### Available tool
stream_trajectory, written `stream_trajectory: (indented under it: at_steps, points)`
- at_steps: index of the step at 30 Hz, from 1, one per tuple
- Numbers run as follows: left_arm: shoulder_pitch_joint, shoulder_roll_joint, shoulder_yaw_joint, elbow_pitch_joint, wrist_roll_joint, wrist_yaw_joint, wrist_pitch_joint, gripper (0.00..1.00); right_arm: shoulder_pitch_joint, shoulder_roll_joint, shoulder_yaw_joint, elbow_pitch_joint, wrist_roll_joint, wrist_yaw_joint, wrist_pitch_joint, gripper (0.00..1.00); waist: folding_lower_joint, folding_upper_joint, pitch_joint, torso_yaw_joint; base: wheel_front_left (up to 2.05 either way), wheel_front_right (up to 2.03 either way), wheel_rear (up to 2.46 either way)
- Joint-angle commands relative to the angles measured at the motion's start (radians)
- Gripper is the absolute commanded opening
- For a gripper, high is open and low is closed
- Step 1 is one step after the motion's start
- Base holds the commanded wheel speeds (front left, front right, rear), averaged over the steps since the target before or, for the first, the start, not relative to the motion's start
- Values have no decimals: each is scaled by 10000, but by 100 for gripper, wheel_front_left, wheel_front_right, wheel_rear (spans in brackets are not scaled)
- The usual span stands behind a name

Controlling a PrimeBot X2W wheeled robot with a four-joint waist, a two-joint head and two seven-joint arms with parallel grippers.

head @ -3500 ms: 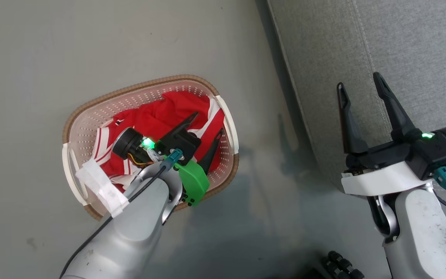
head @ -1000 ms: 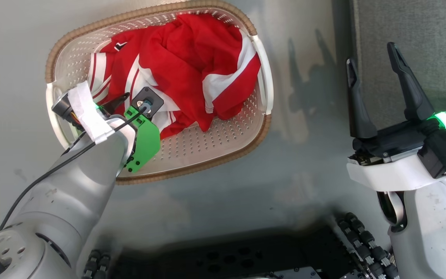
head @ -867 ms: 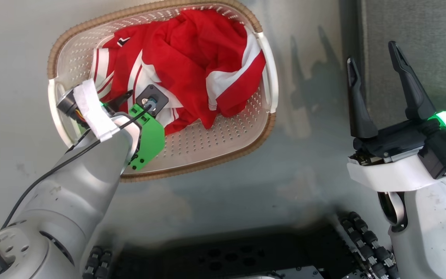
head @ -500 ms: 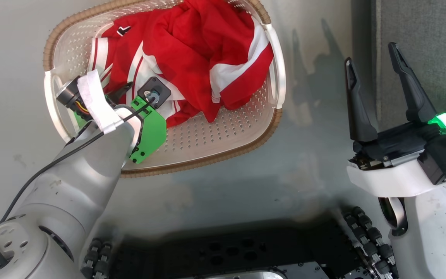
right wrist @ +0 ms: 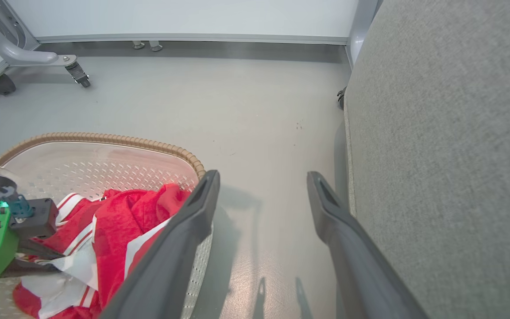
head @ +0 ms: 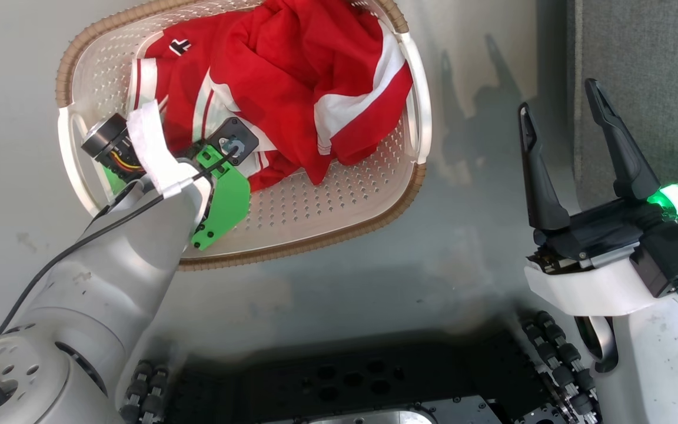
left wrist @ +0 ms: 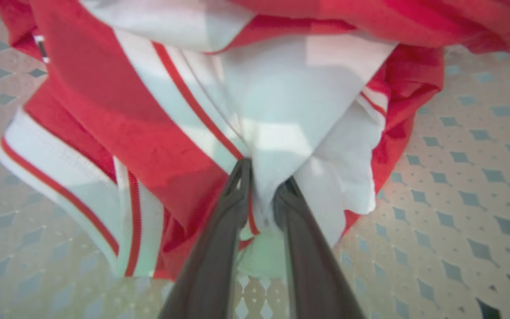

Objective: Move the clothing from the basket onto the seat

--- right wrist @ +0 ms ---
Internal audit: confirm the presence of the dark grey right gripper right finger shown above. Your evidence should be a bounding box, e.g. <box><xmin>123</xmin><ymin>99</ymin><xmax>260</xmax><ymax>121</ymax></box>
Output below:
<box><xmin>306</xmin><ymin>171</ymin><xmax>429</xmax><ymax>319</ymax></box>

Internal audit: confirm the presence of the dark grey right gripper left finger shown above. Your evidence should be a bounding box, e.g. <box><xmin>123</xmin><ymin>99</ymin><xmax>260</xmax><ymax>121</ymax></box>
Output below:
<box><xmin>99</xmin><ymin>170</ymin><xmax>221</xmax><ymax>319</ymax></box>

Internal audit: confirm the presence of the red and white jersey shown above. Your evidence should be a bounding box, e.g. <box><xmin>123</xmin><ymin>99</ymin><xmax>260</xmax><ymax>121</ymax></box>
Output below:
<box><xmin>13</xmin><ymin>183</ymin><xmax>193</xmax><ymax>319</ymax></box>

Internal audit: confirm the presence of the white basket with tan rim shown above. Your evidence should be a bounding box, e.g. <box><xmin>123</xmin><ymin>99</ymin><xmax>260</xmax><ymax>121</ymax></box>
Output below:
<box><xmin>0</xmin><ymin>132</ymin><xmax>215</xmax><ymax>319</ymax></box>

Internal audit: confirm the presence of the grey fabric sofa seat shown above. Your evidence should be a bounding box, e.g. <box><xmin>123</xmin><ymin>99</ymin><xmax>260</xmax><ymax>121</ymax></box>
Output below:
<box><xmin>344</xmin><ymin>0</ymin><xmax>510</xmax><ymax>319</ymax></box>

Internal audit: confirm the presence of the grey curved stand leg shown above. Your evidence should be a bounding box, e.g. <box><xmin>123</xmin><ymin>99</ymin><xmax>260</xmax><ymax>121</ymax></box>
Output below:
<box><xmin>0</xmin><ymin>0</ymin><xmax>78</xmax><ymax>68</ymax></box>

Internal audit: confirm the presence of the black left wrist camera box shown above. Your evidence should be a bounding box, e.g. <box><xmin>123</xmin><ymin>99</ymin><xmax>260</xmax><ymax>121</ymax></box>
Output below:
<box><xmin>9</xmin><ymin>198</ymin><xmax>59</xmax><ymax>240</ymax></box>

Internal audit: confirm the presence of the grey partition post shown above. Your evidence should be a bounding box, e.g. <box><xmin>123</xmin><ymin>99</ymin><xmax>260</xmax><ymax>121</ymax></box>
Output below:
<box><xmin>346</xmin><ymin>0</ymin><xmax>382</xmax><ymax>68</ymax></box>

